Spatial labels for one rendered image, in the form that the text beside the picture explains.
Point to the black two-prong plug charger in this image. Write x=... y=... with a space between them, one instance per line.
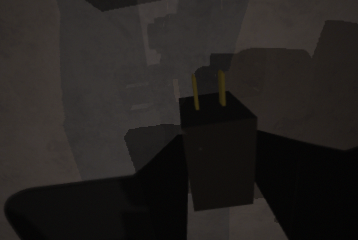
x=220 y=139

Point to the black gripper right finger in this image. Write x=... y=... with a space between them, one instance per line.
x=312 y=190

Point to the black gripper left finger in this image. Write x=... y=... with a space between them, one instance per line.
x=152 y=204

